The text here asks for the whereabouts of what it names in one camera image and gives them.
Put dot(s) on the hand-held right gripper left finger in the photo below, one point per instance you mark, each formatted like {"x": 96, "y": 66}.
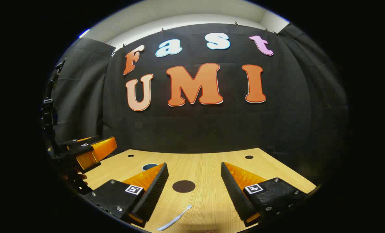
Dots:
{"x": 153, "y": 191}

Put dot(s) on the wooden desktop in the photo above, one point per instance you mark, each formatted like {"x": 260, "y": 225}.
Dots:
{"x": 205, "y": 168}

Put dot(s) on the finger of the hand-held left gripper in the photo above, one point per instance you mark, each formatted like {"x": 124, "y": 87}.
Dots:
{"x": 79, "y": 141}
{"x": 103, "y": 149}

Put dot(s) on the white toothbrush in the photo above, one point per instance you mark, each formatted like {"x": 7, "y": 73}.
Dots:
{"x": 174, "y": 220}

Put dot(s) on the black backdrop cloth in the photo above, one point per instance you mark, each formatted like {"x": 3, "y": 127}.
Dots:
{"x": 195, "y": 129}

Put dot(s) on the dark brown round coaster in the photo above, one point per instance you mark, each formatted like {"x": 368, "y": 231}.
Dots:
{"x": 183, "y": 186}

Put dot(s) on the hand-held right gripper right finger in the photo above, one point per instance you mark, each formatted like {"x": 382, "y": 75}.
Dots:
{"x": 234, "y": 191}

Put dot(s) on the ceiling light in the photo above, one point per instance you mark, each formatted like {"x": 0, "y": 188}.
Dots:
{"x": 84, "y": 32}

